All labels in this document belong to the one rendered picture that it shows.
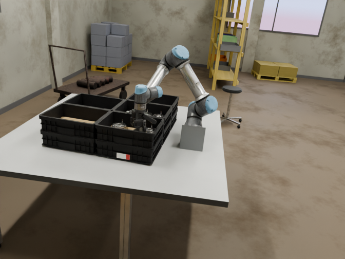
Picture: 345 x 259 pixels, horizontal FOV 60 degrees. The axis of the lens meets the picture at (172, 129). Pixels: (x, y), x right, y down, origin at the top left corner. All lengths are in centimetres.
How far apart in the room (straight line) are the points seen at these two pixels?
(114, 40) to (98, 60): 65
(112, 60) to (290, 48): 507
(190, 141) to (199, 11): 723
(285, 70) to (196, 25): 278
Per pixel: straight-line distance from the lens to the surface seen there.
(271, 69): 861
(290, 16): 946
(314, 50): 976
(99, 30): 759
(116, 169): 194
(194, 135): 220
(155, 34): 936
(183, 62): 217
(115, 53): 753
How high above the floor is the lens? 169
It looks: 23 degrees down
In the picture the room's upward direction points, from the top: 5 degrees clockwise
